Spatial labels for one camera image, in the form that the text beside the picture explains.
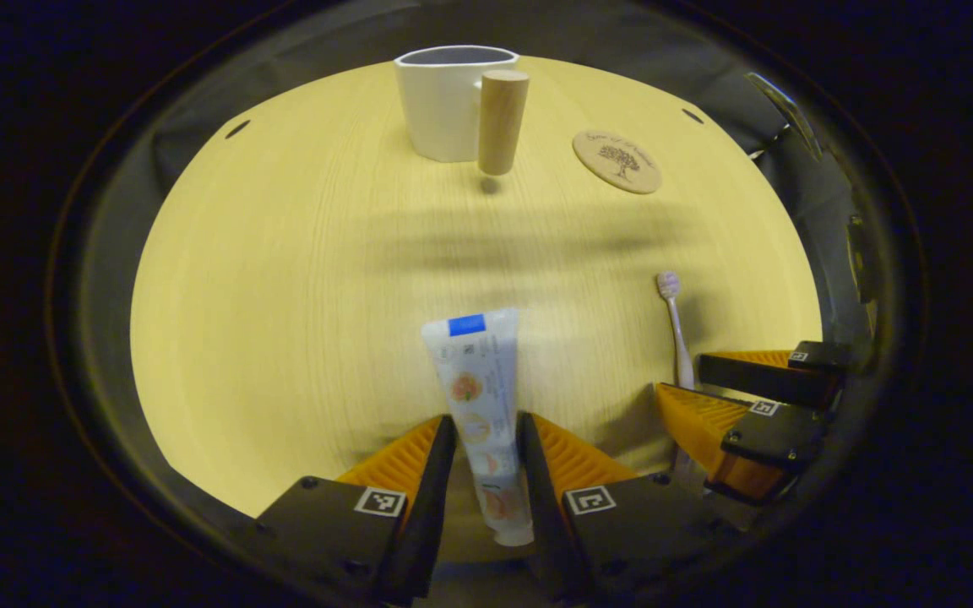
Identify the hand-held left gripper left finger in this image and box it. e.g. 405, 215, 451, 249
254, 414, 458, 607

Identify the white toothpaste tube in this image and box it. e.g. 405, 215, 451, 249
421, 307, 535, 548

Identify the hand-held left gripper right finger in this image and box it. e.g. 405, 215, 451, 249
518, 411, 741, 605

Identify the white cup with wooden handle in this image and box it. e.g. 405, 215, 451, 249
394, 45, 531, 176

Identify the round wooden coaster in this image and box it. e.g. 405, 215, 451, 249
572, 129, 663, 195

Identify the pink toothbrush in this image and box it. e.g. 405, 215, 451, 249
656, 270, 698, 391

